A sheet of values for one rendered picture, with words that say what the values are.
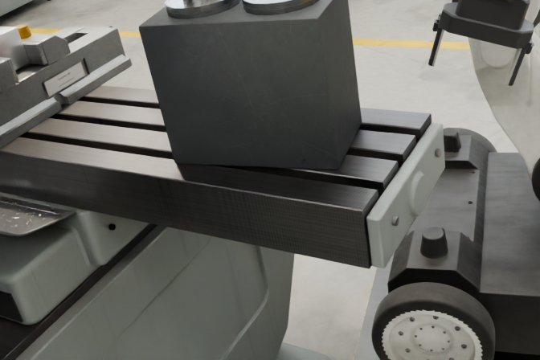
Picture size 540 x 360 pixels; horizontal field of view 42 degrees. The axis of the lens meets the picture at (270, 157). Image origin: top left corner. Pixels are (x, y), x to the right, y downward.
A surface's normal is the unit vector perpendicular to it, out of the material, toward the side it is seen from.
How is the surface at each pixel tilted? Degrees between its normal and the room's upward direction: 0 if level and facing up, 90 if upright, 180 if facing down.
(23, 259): 0
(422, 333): 90
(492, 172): 0
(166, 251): 90
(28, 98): 90
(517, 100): 115
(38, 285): 90
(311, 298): 0
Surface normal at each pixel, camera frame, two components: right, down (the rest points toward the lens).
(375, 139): -0.17, -0.86
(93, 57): 0.85, 0.12
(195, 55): -0.34, 0.51
